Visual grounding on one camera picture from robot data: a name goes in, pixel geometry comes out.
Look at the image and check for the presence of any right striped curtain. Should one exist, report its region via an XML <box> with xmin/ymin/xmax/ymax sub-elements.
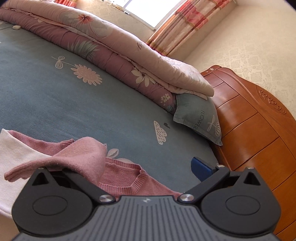
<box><xmin>147</xmin><ymin>0</ymin><xmax>231</xmax><ymax>57</ymax></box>

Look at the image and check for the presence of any teal flowers pillow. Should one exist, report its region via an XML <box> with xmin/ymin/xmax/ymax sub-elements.
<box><xmin>173</xmin><ymin>94</ymin><xmax>223</xmax><ymax>146</ymax></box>

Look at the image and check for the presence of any teal floral bed sheet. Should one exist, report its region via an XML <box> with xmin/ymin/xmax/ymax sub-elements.
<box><xmin>1</xmin><ymin>22</ymin><xmax>216</xmax><ymax>190</ymax></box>

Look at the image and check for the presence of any pink and cream sweater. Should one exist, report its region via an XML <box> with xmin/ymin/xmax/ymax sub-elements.
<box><xmin>1</xmin><ymin>129</ymin><xmax>180</xmax><ymax>217</ymax></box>

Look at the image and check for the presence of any left striped curtain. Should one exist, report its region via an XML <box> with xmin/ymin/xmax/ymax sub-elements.
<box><xmin>55</xmin><ymin>0</ymin><xmax>78</xmax><ymax>8</ymax></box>

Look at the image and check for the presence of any wooden headboard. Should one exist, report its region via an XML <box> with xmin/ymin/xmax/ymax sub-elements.
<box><xmin>202</xmin><ymin>65</ymin><xmax>296</xmax><ymax>240</ymax></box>

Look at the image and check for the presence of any folded pink floral quilt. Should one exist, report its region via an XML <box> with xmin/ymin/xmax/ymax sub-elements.
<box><xmin>1</xmin><ymin>1</ymin><xmax>214</xmax><ymax>113</ymax></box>

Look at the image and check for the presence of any striped curtain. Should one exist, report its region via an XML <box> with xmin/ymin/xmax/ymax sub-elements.
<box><xmin>147</xmin><ymin>0</ymin><xmax>231</xmax><ymax>57</ymax></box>
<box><xmin>55</xmin><ymin>0</ymin><xmax>78</xmax><ymax>8</ymax></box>

